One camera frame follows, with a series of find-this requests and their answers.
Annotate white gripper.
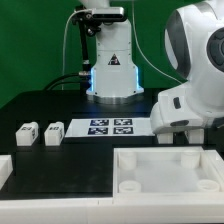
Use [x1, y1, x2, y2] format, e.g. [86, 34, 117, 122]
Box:
[150, 83, 224, 134]

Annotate white front rail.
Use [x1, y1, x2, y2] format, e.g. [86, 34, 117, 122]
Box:
[0, 198, 224, 224]

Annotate white sheet with tags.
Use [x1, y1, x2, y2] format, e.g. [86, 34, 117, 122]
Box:
[66, 118, 153, 138]

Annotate black camera stand pole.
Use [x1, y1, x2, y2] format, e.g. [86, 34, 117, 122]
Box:
[79, 22, 91, 92]

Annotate black camera on stand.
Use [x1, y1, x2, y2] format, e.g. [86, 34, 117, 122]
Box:
[73, 7, 126, 22]

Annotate white square tabletop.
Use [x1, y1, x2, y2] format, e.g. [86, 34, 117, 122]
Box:
[113, 146, 221, 197]

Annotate white cable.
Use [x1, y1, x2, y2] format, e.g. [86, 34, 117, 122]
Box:
[61, 9, 88, 91]

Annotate white right obstacle block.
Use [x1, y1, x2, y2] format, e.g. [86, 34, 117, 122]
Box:
[203, 150, 224, 192]

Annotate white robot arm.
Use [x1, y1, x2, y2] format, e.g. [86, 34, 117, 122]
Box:
[79, 0, 224, 134]

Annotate white obstacle block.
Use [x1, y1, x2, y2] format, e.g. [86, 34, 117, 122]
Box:
[203, 150, 224, 192]
[0, 155, 13, 190]

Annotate white left obstacle block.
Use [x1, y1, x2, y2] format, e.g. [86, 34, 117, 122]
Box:
[0, 155, 13, 190]

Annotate black cables at base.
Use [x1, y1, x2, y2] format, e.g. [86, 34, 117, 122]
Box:
[43, 73, 92, 92]

